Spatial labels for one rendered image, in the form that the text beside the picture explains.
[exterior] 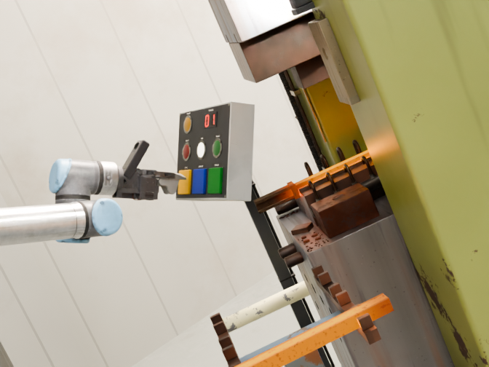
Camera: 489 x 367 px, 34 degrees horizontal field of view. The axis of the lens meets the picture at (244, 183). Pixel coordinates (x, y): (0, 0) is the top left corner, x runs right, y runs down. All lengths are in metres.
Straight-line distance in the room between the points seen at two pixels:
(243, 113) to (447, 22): 0.97
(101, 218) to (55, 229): 0.12
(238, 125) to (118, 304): 1.99
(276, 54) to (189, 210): 2.52
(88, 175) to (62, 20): 2.03
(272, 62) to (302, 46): 0.07
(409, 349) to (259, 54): 0.72
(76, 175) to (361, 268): 0.79
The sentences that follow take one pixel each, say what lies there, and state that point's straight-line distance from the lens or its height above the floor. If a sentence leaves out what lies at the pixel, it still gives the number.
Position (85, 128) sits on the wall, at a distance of 3.99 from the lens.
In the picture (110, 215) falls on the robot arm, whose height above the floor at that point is 1.11.
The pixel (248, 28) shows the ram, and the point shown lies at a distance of 1.69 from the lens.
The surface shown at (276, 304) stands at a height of 0.62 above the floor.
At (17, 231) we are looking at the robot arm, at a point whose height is 1.18.
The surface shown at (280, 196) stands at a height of 1.00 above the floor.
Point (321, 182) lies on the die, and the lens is 1.84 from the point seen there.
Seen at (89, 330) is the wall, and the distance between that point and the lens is 4.03.
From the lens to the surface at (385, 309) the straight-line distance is 1.25.
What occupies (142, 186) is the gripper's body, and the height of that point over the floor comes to 1.10.
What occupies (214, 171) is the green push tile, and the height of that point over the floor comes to 1.03.
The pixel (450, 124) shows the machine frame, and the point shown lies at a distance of 1.42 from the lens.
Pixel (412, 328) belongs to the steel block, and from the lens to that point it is 1.79.
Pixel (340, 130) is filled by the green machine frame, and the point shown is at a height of 1.04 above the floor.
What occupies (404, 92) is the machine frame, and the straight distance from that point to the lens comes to 1.39.
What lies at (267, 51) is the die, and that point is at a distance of 1.74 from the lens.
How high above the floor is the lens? 1.45
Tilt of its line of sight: 12 degrees down
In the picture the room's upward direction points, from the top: 24 degrees counter-clockwise
